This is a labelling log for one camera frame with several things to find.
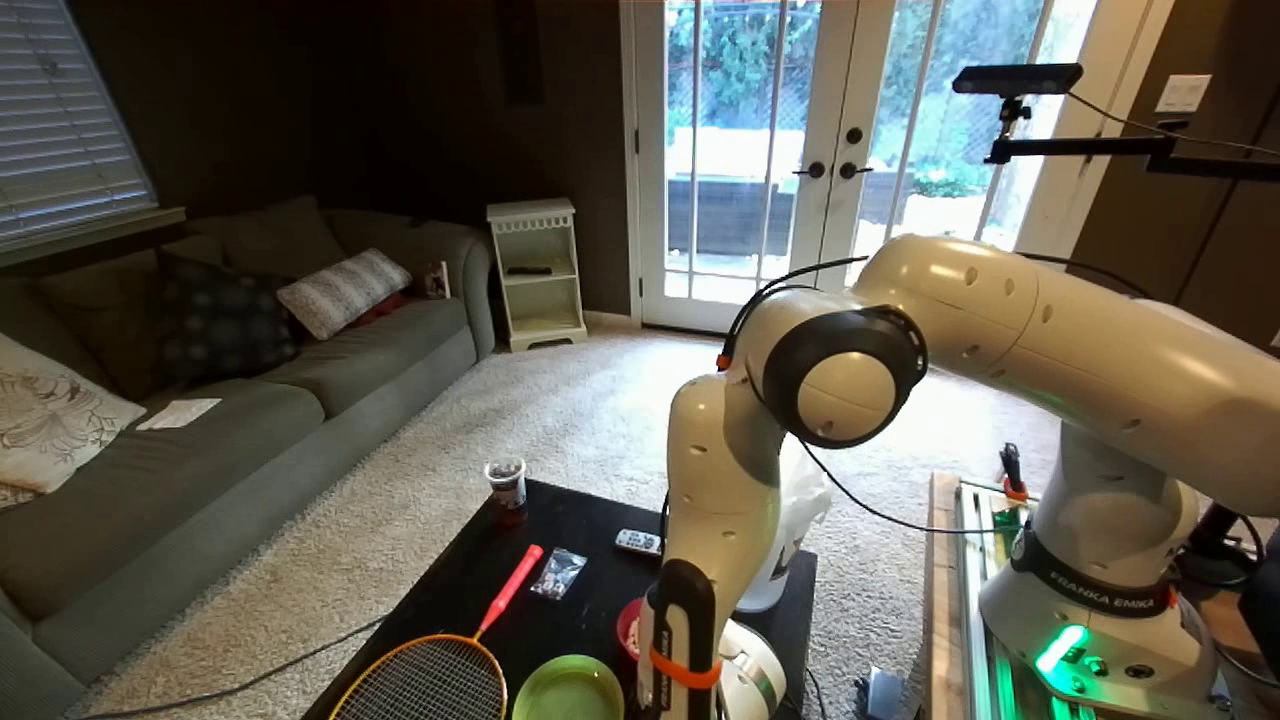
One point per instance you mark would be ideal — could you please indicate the cream printed throw pillow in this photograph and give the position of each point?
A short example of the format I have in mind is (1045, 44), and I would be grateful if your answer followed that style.
(54, 414)

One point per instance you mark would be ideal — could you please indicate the black stereo camera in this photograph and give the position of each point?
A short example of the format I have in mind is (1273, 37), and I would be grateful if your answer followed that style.
(1019, 79)

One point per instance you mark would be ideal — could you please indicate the dark patterned pillow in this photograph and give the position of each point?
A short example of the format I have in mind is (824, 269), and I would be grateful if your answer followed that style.
(221, 324)

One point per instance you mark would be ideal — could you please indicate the green round plate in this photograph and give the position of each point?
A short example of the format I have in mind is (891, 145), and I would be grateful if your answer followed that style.
(566, 689)

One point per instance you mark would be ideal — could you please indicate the small white shelf unit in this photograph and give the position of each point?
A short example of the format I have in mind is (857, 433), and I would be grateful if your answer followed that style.
(539, 273)

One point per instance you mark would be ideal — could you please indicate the black coffee table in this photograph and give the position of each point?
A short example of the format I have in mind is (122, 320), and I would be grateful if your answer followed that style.
(452, 601)

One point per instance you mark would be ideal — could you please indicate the white paper sheet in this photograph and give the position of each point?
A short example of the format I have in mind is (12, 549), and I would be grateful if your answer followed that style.
(178, 414)

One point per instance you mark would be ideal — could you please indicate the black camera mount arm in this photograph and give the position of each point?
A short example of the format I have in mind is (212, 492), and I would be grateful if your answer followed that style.
(1092, 148)

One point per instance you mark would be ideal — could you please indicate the small silver flat object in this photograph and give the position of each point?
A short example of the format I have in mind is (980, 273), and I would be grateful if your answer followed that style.
(637, 540)

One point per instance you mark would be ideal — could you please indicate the white striped lumbar pillow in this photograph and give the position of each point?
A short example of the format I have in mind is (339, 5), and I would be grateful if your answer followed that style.
(347, 288)

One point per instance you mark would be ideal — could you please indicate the grey fabric sofa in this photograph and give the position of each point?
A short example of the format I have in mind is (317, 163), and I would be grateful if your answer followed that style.
(201, 492)

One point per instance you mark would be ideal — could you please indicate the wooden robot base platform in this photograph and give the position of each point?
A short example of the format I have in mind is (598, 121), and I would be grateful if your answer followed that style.
(950, 601)

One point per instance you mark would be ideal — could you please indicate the white french glass door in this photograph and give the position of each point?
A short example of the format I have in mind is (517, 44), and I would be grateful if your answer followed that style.
(853, 81)
(814, 81)

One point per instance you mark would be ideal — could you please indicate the small grey floor device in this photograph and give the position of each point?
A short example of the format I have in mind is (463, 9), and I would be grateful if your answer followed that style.
(887, 697)

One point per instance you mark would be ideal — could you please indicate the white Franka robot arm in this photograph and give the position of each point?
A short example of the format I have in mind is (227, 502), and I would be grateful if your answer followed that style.
(1066, 344)

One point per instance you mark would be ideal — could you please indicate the small clear plastic bag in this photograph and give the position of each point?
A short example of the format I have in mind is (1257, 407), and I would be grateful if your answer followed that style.
(557, 575)

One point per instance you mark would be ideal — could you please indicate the white window blind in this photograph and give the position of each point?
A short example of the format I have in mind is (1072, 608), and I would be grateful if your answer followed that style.
(63, 121)

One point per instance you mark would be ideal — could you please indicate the white wall switch plate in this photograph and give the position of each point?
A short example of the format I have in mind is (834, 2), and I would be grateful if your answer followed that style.
(1186, 89)

